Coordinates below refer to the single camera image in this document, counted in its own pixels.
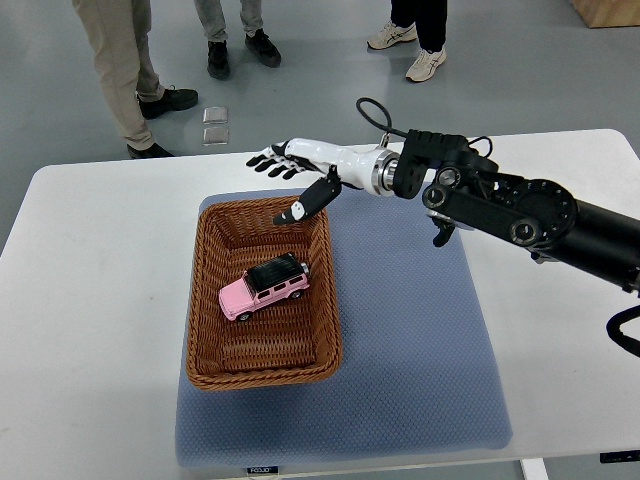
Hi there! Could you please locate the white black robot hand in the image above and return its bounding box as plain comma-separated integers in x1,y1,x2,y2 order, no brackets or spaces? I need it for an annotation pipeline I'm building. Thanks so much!
246,138,399,225

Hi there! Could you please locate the pink toy car black roof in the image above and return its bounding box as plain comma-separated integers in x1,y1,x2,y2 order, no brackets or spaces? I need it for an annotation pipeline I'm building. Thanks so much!
218,252,310,322

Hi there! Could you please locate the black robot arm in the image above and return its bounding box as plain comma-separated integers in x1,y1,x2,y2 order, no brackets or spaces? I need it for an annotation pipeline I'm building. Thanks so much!
247,130,639,292

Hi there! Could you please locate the brown wicker basket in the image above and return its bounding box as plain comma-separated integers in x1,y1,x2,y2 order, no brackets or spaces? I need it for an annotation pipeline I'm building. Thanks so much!
185,197,342,391

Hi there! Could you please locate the lower metal floor plate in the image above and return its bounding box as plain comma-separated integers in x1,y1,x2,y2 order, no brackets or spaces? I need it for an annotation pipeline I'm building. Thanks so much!
202,126,230,146

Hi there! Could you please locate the metal floor plate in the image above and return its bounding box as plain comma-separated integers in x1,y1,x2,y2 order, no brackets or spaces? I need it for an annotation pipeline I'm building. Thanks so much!
202,126,230,146
202,106,229,124

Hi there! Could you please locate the upper metal floor plate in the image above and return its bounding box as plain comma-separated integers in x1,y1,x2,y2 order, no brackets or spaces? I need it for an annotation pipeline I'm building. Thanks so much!
202,106,229,124

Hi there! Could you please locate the person in grey trousers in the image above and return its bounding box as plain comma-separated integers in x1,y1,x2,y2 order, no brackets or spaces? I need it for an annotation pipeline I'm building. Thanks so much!
192,0,283,81

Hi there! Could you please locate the person with white sneakers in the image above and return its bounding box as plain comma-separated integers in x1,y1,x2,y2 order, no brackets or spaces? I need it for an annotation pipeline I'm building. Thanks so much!
367,0,448,83

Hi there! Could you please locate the person in beige trousers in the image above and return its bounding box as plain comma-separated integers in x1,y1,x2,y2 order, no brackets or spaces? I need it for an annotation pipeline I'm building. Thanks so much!
72,0,199,159

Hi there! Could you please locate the blue grey foam mat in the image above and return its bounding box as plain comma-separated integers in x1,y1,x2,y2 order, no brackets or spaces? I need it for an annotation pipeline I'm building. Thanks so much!
176,189,512,468

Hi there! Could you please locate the wooden box corner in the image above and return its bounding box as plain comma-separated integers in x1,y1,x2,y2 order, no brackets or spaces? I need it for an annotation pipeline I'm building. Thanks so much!
570,0,639,28

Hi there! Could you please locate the white table leg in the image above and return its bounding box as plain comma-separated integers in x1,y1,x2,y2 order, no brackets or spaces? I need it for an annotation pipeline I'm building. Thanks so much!
520,458,549,480

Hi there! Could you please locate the black table control panel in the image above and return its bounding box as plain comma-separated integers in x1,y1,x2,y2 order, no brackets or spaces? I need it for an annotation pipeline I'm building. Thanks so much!
599,450,640,464

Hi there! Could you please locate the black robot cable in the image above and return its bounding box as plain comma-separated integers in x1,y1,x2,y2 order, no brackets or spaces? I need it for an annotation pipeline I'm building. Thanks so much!
355,97,496,166

